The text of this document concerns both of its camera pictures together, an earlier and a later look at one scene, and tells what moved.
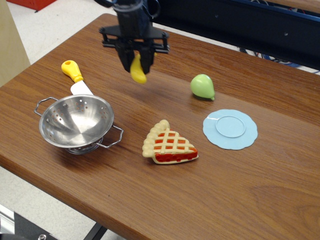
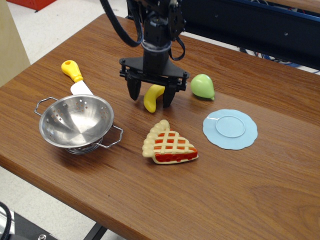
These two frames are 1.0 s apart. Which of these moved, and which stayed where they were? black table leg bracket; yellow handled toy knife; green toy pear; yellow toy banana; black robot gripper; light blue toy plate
Moved: black robot gripper; yellow toy banana
Stayed: black table leg bracket; light blue toy plate; green toy pear; yellow handled toy knife
